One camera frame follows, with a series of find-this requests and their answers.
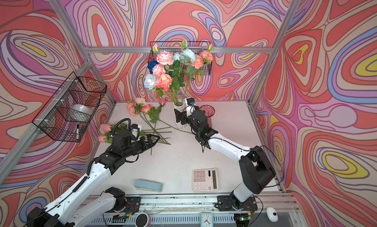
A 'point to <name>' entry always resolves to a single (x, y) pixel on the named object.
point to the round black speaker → (141, 220)
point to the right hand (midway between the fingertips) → (182, 111)
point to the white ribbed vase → (180, 106)
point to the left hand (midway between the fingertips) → (157, 139)
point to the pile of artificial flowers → (150, 125)
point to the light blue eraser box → (147, 185)
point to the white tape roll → (79, 112)
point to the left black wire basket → (52, 118)
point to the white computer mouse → (272, 214)
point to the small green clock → (206, 219)
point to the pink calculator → (204, 180)
